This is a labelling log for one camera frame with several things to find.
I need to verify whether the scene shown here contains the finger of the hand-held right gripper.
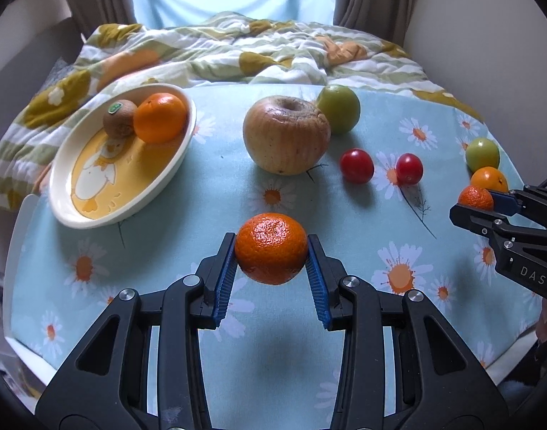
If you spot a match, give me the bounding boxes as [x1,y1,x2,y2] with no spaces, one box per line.
[489,183,547,229]
[450,204,547,245]

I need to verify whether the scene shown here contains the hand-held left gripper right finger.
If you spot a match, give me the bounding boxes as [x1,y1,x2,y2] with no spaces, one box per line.
[306,233,509,430]

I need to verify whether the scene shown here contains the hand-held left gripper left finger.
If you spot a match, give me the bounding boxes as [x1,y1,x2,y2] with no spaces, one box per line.
[34,232,238,430]

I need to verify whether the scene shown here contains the tangerine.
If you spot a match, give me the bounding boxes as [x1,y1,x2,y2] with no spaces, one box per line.
[458,185,495,210]
[234,212,309,286]

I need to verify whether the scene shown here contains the green apple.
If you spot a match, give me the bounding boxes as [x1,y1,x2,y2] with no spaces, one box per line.
[317,85,361,134]
[465,138,500,173]

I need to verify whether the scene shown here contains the cream duck print plate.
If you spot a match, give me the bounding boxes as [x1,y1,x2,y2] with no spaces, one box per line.
[48,83,197,230]

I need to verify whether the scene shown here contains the small orange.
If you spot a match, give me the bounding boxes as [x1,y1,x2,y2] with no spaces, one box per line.
[471,167,509,193]

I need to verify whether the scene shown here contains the red cherry tomato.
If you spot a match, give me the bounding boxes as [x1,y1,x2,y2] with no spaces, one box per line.
[340,149,375,184]
[396,153,424,185]

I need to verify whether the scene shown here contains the blue daisy print tablecloth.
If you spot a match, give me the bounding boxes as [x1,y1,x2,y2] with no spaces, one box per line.
[7,84,545,430]

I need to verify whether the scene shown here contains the large wrinkled apple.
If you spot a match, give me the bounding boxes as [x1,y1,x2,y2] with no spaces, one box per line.
[242,95,332,176]

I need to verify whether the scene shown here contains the brown kiwi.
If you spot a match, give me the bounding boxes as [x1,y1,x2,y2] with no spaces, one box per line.
[103,100,139,139]

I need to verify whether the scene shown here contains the green striped flower blanket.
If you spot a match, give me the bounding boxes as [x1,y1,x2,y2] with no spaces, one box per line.
[0,11,485,211]

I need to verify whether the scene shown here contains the grey speckled sheet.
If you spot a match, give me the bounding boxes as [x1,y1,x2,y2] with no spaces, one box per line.
[43,56,84,99]

